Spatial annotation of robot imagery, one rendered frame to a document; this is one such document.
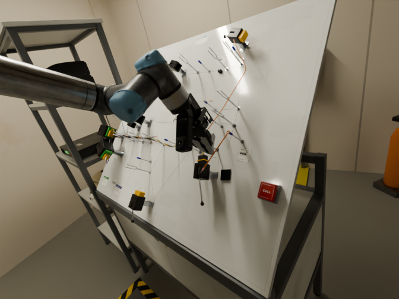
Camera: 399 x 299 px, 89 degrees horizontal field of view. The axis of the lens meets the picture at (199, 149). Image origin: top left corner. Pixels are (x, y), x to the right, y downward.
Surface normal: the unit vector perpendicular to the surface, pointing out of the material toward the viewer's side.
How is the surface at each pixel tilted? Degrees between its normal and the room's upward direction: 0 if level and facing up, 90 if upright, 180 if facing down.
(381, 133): 90
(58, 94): 112
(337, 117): 90
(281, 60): 47
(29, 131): 90
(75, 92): 94
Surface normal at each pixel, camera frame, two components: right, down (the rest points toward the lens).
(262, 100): -0.61, -0.29
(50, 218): 0.85, 0.04
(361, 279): -0.22, -0.89
